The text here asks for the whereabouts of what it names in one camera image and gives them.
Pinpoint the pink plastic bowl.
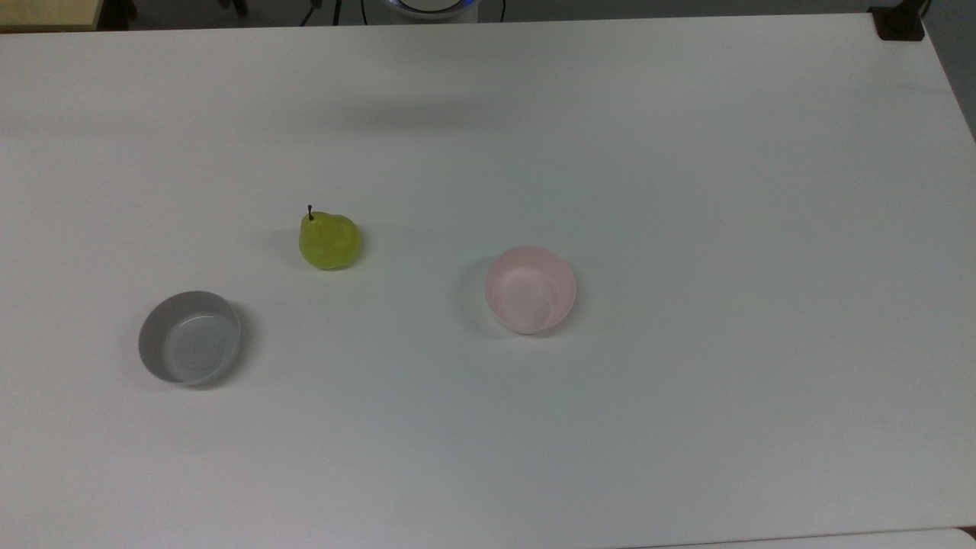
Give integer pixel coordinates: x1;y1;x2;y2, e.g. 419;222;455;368
484;246;578;336

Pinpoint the light wooden table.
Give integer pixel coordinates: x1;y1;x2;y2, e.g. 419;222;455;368
0;0;104;33

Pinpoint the black table clamp mount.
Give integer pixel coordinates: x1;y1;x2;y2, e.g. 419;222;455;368
868;0;929;42

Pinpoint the grey plastic bowl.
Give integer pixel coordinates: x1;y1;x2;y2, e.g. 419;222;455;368
138;291;242;387

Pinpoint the green yellow pear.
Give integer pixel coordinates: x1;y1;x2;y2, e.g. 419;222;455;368
298;204;363;271

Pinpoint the black floor cable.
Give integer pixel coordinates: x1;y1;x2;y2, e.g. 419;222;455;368
300;0;342;27

